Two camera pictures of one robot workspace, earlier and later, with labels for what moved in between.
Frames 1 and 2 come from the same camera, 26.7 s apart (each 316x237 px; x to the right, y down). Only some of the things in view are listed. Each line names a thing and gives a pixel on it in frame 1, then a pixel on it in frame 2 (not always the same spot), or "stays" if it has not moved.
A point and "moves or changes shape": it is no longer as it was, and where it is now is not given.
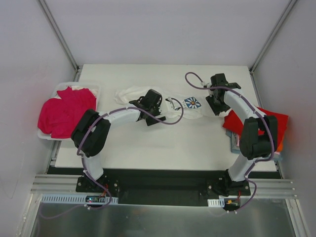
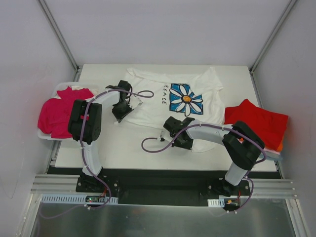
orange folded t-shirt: (280, 147) stays
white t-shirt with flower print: (179, 107) moves or changes shape
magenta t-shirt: (59, 117) stays
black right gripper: (217, 104) -> (182, 142)
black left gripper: (155, 117) -> (122, 111)
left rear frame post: (60, 34) stays
